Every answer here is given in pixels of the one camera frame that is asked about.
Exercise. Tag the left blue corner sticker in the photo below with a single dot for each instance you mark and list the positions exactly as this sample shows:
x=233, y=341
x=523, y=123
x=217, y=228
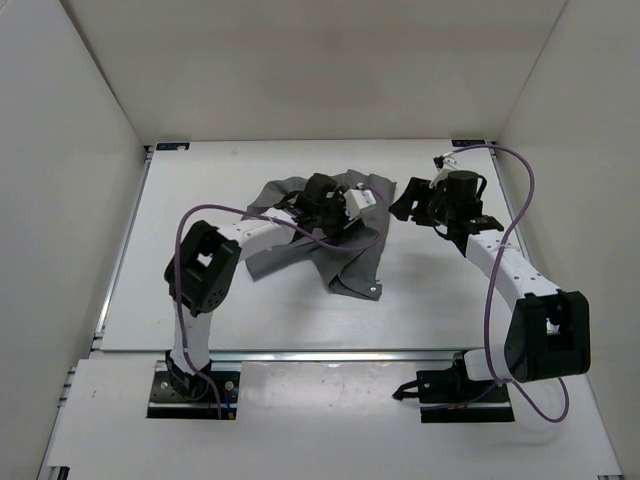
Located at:
x=172, y=146

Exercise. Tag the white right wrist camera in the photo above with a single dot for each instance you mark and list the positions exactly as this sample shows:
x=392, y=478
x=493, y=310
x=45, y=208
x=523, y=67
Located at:
x=445, y=164

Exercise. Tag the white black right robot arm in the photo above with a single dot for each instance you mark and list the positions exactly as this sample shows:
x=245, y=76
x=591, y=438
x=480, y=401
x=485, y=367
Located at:
x=549, y=331

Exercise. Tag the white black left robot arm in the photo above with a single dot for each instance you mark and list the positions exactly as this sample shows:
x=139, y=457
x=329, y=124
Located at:
x=205, y=259

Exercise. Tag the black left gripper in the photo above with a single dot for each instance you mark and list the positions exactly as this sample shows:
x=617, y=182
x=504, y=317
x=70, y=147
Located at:
x=339, y=230

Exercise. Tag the aluminium table front rail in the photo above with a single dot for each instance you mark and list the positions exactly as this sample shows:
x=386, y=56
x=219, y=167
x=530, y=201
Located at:
x=332, y=356

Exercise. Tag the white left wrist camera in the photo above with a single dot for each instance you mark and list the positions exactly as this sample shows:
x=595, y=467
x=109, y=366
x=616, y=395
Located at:
x=358, y=201

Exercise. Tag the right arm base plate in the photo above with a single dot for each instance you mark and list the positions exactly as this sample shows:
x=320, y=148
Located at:
x=470, y=410

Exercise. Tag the blue corner sticker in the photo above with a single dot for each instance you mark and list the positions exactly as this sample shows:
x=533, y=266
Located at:
x=172, y=146
x=463, y=143

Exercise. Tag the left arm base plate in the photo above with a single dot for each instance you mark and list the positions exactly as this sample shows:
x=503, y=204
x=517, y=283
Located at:
x=165, y=395

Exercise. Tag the grey pleated skirt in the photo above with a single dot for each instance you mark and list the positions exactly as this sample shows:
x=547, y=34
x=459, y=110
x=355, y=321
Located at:
x=353, y=273

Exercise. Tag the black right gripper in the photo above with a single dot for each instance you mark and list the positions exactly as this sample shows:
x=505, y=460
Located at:
x=414, y=192

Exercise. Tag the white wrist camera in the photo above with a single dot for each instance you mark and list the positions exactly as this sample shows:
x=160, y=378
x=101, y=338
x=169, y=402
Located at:
x=445, y=164
x=358, y=201

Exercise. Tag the right blue corner sticker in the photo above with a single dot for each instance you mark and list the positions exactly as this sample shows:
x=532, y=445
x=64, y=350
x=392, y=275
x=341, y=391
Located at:
x=463, y=143

